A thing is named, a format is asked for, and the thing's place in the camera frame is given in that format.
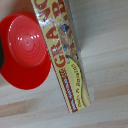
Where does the yellow granola bar box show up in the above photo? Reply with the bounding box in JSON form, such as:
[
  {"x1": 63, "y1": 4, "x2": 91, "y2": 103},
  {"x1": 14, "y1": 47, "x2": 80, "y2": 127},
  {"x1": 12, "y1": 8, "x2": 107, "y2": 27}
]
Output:
[{"x1": 30, "y1": 0, "x2": 92, "y2": 114}]

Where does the red plastic bowl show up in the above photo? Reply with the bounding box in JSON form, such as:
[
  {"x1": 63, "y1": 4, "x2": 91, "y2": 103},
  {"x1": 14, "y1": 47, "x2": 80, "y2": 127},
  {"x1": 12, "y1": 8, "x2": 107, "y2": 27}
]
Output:
[{"x1": 0, "y1": 11, "x2": 53, "y2": 91}]

